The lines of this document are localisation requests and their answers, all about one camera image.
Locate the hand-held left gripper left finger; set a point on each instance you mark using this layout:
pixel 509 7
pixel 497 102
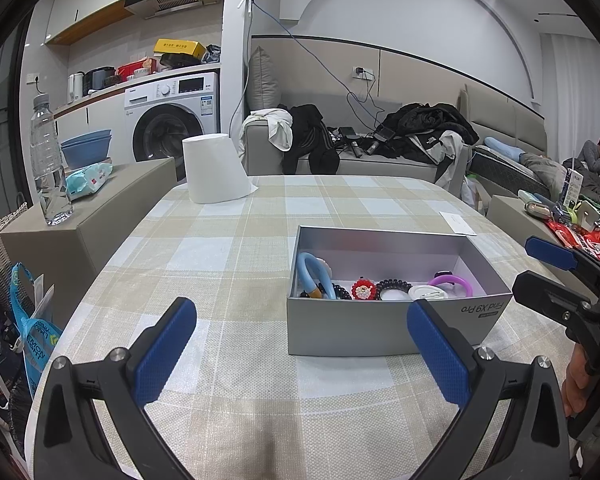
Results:
pixel 162 355

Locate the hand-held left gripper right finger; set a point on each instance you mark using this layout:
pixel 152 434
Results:
pixel 440 355

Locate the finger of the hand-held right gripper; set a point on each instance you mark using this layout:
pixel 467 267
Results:
pixel 550 297
pixel 550 252

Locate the white translucent round case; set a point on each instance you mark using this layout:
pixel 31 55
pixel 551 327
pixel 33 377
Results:
pixel 427 292

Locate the grey cardboard box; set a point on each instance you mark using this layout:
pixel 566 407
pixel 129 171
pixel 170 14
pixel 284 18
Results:
pixel 380 327

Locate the red round hair accessory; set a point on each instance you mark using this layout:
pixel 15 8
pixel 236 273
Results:
pixel 364 290

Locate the person's right hand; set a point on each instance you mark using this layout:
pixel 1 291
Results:
pixel 575 385

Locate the red snack packets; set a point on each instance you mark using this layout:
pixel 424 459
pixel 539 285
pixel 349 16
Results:
pixel 590 242

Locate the silver case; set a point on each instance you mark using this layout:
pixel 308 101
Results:
pixel 537 209

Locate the beige bench seat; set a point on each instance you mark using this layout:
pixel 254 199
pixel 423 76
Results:
pixel 515 215
pixel 110 210

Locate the white carton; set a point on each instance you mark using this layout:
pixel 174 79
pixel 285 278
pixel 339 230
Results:
pixel 574 187

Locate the grey blanket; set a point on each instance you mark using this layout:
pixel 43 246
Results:
pixel 542 167

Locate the bed mattress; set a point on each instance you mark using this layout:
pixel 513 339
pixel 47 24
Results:
pixel 500 170

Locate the white paper card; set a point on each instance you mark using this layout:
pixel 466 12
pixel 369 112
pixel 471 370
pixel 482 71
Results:
pixel 457 223

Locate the checked tablecloth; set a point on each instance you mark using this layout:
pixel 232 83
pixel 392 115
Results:
pixel 220 260

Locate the light blue pillow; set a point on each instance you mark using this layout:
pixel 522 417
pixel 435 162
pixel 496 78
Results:
pixel 502 149

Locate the blue plastic bag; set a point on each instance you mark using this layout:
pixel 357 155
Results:
pixel 35 340

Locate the black white jacket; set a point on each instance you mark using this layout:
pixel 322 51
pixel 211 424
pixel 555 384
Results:
pixel 442 152

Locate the white curtain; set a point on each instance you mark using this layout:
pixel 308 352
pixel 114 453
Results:
pixel 580 90

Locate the dark shopping bag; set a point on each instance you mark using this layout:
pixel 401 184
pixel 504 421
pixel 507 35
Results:
pixel 0 385

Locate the wet wipes pack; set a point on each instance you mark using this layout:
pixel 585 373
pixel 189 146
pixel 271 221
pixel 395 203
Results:
pixel 87 180

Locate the wicker basket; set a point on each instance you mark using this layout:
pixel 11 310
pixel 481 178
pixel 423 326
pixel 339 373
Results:
pixel 0 255

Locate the white toilet paper roll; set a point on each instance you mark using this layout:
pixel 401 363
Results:
pixel 215 170

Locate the grey sofa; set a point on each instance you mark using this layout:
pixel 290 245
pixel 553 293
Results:
pixel 370 166

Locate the clear water bottle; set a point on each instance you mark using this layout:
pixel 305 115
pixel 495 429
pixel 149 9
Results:
pixel 50 170

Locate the stacked blue basins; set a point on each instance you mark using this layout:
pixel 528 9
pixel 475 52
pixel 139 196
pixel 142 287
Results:
pixel 87 147

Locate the white washing machine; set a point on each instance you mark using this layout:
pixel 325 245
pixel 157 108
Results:
pixel 172 115

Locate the white counter cabinet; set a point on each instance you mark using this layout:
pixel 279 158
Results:
pixel 95 115

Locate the black striped garment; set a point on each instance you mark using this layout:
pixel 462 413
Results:
pixel 312 140

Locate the white garment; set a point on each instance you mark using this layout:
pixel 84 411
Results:
pixel 275 127

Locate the white kettle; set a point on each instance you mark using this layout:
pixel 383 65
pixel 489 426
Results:
pixel 76 87

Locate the black kitchen appliance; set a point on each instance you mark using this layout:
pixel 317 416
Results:
pixel 100 79

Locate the red box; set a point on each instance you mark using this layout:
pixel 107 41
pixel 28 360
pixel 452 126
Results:
pixel 135 69

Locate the grey pillow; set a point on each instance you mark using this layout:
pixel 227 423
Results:
pixel 265 80

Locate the black flat bag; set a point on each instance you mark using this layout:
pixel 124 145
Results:
pixel 180 61

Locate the crumpled plastic bag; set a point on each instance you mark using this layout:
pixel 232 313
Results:
pixel 211 55

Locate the yellow box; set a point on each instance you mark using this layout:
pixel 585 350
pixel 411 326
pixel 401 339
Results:
pixel 180 47

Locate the wall socket with charger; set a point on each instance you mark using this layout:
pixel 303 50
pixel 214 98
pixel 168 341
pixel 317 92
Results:
pixel 362 72

